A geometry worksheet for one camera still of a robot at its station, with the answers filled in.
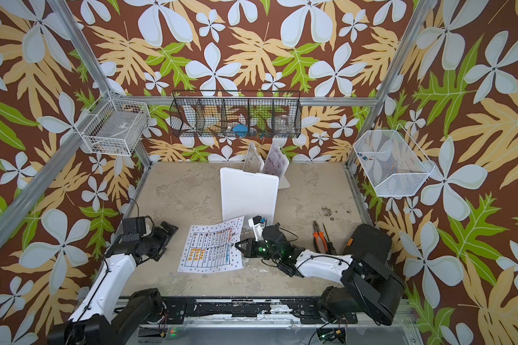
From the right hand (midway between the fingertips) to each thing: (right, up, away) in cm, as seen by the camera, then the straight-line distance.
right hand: (233, 246), depth 78 cm
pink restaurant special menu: (+18, +33, +23) cm, 44 cm away
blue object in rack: (+1, +47, +16) cm, 49 cm away
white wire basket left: (-51, +47, +9) cm, 69 cm away
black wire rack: (-2, +56, +20) cm, 59 cm away
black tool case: (+54, 0, +10) cm, 55 cm away
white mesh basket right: (+63, +31, +6) cm, 71 cm away
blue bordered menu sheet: (+7, +33, +23) cm, 41 cm away
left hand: (-24, +3, +7) cm, 26 cm away
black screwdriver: (+39, -5, +9) cm, 41 cm away
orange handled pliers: (+34, 0, +13) cm, 36 cm away
